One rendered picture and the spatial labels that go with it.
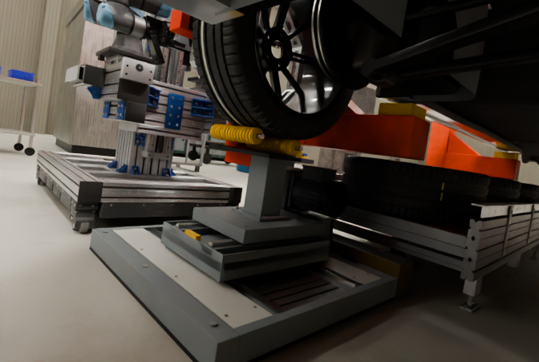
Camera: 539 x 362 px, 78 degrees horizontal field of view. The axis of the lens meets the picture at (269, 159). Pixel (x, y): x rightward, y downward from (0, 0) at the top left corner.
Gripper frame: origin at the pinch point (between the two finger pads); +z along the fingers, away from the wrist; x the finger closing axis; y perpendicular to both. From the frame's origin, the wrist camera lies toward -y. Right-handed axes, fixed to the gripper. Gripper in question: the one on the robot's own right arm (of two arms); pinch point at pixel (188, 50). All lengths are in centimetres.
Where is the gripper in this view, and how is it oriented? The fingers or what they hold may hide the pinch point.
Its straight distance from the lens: 150.7
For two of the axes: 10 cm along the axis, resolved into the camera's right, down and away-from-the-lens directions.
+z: 7.1, 0.8, 7.0
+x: -6.8, -1.3, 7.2
